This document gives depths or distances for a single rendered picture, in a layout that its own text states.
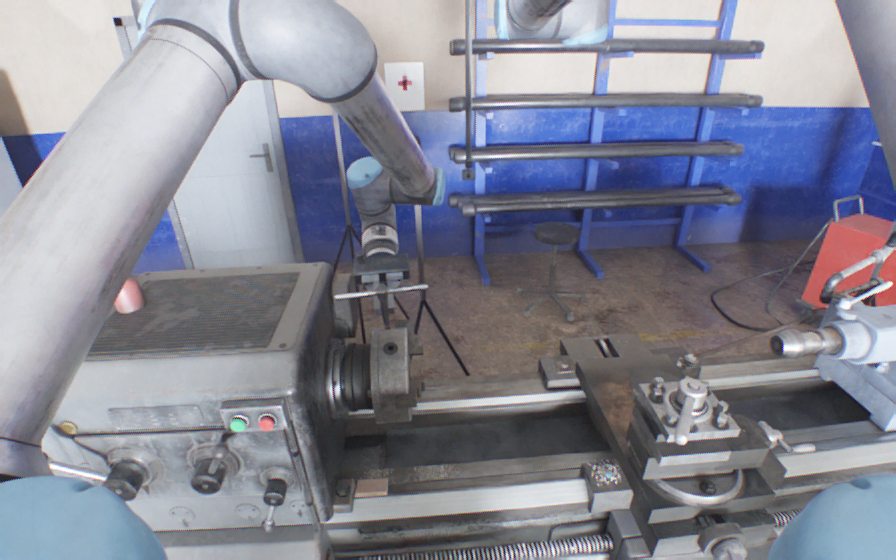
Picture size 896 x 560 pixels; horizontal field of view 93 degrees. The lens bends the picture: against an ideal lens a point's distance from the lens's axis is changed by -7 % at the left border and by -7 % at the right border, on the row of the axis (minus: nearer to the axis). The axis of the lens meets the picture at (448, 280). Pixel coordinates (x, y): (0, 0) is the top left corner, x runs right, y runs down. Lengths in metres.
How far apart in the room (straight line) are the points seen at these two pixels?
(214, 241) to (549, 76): 3.27
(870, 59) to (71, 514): 0.62
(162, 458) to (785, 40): 5.06
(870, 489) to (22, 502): 0.47
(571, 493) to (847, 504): 1.05
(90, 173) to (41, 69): 4.42
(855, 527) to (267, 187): 4.19
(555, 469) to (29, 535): 1.21
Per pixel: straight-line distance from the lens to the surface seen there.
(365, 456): 1.57
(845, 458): 1.75
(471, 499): 1.30
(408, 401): 1.13
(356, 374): 1.18
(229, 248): 4.61
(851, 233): 3.94
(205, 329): 1.13
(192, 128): 0.57
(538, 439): 1.60
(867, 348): 1.77
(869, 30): 0.49
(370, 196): 1.12
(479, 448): 1.56
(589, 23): 1.04
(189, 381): 1.05
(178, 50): 0.60
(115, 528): 0.32
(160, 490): 1.27
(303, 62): 0.61
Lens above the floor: 1.89
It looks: 28 degrees down
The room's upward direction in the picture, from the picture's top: 1 degrees counter-clockwise
